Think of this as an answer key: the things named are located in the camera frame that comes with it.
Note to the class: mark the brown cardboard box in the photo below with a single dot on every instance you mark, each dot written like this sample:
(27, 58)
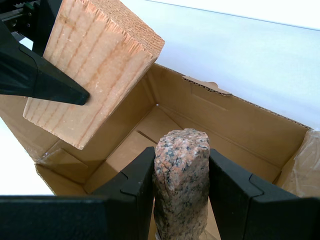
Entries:
(225, 130)

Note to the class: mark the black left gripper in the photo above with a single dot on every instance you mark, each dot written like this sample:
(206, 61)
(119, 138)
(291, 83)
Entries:
(15, 12)

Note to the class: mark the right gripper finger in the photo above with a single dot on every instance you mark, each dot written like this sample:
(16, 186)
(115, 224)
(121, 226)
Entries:
(262, 215)
(100, 215)

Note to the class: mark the speckled pink granite rock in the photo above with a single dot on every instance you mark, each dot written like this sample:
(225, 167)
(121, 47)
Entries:
(180, 175)

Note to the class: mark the light wooden block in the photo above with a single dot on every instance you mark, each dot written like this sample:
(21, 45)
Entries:
(100, 62)

